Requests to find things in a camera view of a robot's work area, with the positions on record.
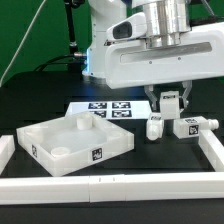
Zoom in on white square tabletop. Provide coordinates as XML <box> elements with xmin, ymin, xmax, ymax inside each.
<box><xmin>17</xmin><ymin>112</ymin><xmax>134</xmax><ymax>177</ymax></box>

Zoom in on white marker sheet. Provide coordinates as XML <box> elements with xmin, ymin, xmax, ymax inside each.
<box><xmin>66</xmin><ymin>101</ymin><xmax>151</xmax><ymax>120</ymax></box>

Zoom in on white cable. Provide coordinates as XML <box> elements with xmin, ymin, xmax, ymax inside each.
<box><xmin>0</xmin><ymin>0</ymin><xmax>48</xmax><ymax>88</ymax></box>

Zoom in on white fence piece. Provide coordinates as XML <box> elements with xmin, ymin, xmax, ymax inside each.
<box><xmin>198</xmin><ymin>130</ymin><xmax>224</xmax><ymax>172</ymax></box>
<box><xmin>0</xmin><ymin>135</ymin><xmax>15</xmax><ymax>175</ymax></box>

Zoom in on black cables at base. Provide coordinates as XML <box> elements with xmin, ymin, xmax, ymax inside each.
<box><xmin>34</xmin><ymin>51</ymin><xmax>88</xmax><ymax>73</ymax></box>

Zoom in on white front fence bar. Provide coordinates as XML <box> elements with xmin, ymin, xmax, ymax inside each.
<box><xmin>0</xmin><ymin>172</ymin><xmax>224</xmax><ymax>205</ymax></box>

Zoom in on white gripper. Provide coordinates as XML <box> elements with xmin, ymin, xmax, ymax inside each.
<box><xmin>105</xmin><ymin>22</ymin><xmax>224</xmax><ymax>111</ymax></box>

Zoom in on white right fence piece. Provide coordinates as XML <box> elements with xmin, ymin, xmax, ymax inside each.
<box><xmin>198</xmin><ymin>130</ymin><xmax>224</xmax><ymax>172</ymax></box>

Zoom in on white left fence piece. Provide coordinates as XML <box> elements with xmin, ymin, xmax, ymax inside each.
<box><xmin>0</xmin><ymin>135</ymin><xmax>15</xmax><ymax>175</ymax></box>

